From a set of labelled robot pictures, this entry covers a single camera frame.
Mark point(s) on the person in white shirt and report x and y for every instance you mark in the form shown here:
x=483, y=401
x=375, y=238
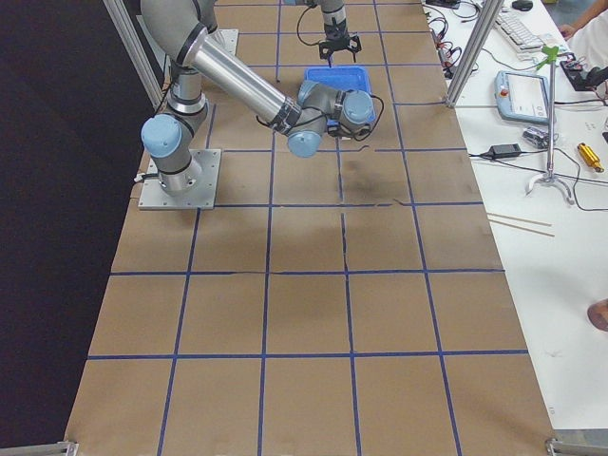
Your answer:
x=587, y=36

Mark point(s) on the black computer mouse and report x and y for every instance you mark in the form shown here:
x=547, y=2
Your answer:
x=522, y=5

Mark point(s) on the white keyboard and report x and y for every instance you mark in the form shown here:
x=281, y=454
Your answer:
x=516, y=34

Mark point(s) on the black power adapter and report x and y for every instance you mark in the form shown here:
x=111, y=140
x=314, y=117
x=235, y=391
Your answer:
x=504, y=151

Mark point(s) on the silver stand with green clip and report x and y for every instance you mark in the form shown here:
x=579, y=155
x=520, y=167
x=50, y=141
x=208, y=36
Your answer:
x=548, y=177

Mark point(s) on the aluminium frame post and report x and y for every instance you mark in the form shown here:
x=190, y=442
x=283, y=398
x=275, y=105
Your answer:
x=129, y=30
x=476, y=41

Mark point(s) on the brown paper table cover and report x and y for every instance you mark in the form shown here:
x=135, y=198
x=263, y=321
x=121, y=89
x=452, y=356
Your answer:
x=351, y=303

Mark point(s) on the wooden chopstick upper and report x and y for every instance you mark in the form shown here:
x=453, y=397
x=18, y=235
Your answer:
x=524, y=220

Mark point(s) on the blue teach pendant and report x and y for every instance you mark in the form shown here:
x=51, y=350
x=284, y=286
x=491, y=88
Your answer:
x=522, y=97

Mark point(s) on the left aluminium frame post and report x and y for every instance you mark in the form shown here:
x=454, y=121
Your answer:
x=129, y=30

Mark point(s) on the gold metal cylinder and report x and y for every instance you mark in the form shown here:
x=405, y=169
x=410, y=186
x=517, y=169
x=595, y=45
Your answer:
x=590, y=157

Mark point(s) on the blue plastic tray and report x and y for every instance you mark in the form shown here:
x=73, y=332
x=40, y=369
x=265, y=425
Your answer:
x=344, y=78

